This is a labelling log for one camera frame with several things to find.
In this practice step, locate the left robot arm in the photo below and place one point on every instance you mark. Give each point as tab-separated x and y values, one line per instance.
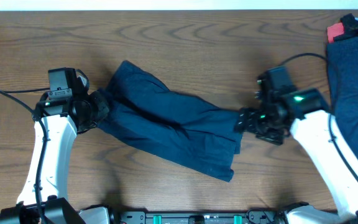
65	110

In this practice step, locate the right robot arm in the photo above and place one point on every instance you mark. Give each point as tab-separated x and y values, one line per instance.
305	115

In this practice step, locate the black aluminium mounting rail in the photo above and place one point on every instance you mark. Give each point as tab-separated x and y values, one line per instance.
254	216

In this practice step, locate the black cloth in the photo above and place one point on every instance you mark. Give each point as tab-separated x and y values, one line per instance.
350	23

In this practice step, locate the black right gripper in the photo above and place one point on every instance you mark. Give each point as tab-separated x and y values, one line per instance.
247	121

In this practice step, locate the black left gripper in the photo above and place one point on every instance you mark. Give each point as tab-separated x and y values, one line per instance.
101	106

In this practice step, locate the red cloth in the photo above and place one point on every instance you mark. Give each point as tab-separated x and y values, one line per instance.
335	30

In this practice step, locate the navy blue folded garment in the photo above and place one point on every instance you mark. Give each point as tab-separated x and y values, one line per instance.
343	84

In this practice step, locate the navy blue shorts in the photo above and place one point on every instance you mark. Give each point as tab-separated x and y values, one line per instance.
185	129

